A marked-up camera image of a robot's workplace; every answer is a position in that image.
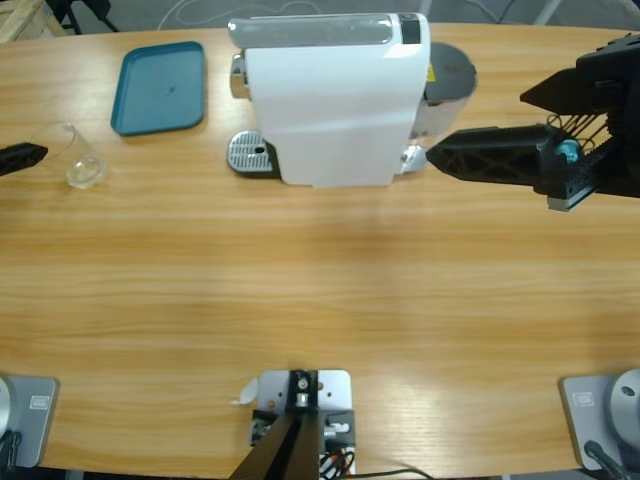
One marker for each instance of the wide white metal leg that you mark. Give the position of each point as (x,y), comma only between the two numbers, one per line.
(547,10)

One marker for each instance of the white tape tab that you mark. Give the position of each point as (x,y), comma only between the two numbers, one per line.
(246,392)

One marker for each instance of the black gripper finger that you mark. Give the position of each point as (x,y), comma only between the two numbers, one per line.
(17,157)

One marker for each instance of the dark grey water tank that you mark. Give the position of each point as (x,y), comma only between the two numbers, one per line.
(450,65)

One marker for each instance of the teal plastic tray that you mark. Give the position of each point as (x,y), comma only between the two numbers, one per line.
(160,90)

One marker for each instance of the white mounting block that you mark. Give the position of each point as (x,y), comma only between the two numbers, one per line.
(335,390)

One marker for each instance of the white capsule coffee machine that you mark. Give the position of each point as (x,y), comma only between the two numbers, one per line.
(330,110)

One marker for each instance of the clear drinking glass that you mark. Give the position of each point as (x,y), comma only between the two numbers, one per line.
(82,170)

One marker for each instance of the blue coffee capsule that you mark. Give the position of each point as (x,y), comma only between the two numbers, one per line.
(567,150)

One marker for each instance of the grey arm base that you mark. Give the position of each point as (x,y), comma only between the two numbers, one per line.
(600,415)
(30,420)

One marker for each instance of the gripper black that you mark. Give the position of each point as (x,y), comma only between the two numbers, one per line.
(625,165)

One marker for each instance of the black camera post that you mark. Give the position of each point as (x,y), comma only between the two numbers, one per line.
(285,450)

